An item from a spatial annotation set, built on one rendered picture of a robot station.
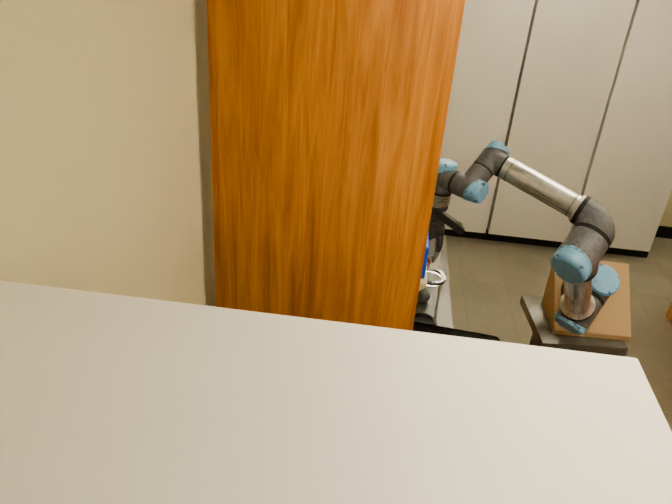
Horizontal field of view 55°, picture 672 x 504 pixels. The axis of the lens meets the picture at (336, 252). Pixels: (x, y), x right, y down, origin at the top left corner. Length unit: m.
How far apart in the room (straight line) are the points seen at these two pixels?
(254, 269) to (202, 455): 1.06
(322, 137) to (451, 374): 0.85
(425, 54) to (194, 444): 0.96
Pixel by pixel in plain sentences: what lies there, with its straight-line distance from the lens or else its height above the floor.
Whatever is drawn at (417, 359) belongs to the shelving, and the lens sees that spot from 0.60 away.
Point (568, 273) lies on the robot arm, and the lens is 2.01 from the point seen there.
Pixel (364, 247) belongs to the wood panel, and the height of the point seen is 1.64.
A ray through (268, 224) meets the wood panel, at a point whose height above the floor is 1.67.
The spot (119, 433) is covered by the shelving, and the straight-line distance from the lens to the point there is 0.54.
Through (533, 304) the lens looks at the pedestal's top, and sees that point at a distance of 2.70.
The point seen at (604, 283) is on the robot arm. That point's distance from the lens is 2.40.
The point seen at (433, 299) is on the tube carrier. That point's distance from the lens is 2.31.
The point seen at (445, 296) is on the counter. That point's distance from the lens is 2.62.
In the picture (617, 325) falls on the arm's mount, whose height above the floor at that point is 0.99.
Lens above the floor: 2.36
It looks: 30 degrees down
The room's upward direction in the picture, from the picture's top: 5 degrees clockwise
